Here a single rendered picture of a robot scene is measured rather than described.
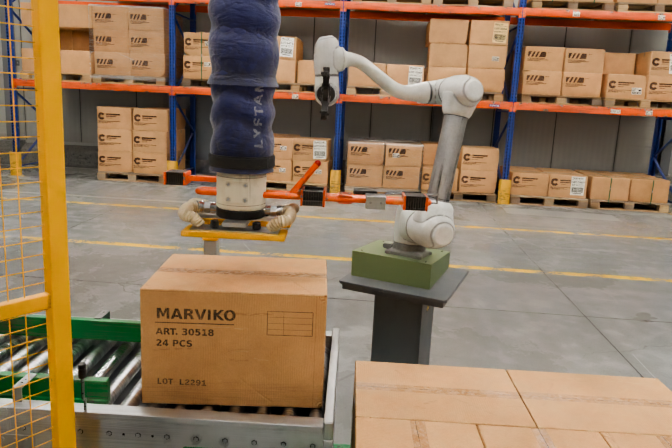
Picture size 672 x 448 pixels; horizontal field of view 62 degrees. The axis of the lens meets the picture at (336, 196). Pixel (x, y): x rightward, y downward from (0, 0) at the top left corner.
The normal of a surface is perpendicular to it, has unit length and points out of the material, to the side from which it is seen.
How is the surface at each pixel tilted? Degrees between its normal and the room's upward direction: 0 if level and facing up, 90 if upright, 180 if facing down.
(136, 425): 90
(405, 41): 90
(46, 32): 90
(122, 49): 89
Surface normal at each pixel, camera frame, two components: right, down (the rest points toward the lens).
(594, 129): -0.07, 0.18
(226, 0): -0.37, -0.14
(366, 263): -0.41, 0.15
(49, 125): 0.77, 0.15
